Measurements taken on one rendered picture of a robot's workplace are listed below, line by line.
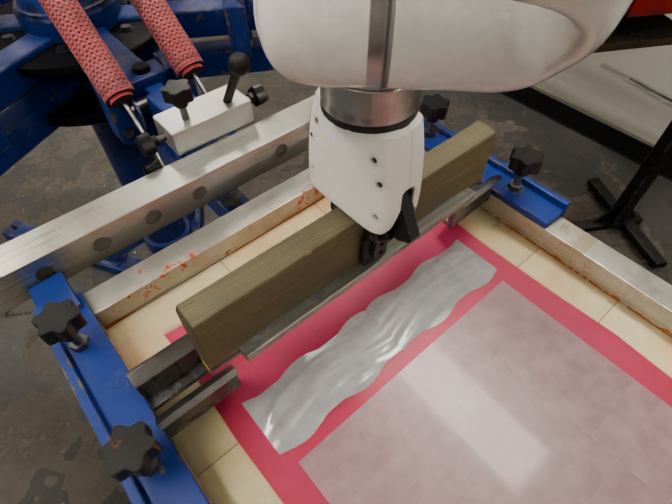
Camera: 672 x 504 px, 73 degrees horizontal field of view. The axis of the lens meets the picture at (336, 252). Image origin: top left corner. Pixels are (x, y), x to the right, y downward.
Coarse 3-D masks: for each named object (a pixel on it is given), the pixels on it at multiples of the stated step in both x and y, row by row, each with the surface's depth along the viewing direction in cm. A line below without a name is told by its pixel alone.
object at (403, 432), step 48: (288, 336) 54; (384, 384) 51; (432, 384) 51; (240, 432) 47; (336, 432) 47; (384, 432) 47; (432, 432) 47; (480, 432) 47; (288, 480) 44; (336, 480) 44; (384, 480) 44; (432, 480) 44; (480, 480) 44; (528, 480) 44
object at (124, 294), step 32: (288, 192) 65; (320, 192) 67; (224, 224) 61; (256, 224) 62; (512, 224) 64; (160, 256) 57; (192, 256) 57; (224, 256) 61; (576, 256) 59; (608, 256) 57; (96, 288) 54; (128, 288) 54; (160, 288) 57; (608, 288) 57; (640, 288) 54
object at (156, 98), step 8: (152, 96) 71; (160, 96) 71; (152, 104) 70; (160, 104) 69; (168, 104) 69; (152, 112) 73; (160, 112) 69; (224, 136) 65; (208, 144) 64; (192, 152) 67
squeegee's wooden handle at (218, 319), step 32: (480, 128) 50; (448, 160) 47; (480, 160) 51; (448, 192) 51; (320, 224) 41; (352, 224) 41; (256, 256) 39; (288, 256) 38; (320, 256) 40; (352, 256) 44; (224, 288) 36; (256, 288) 37; (288, 288) 40; (320, 288) 44; (192, 320) 34; (224, 320) 36; (256, 320) 39; (224, 352) 39
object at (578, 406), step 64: (448, 320) 56; (512, 320) 56; (576, 320) 56; (448, 384) 51; (512, 384) 51; (576, 384) 51; (640, 384) 51; (512, 448) 46; (576, 448) 46; (640, 448) 46
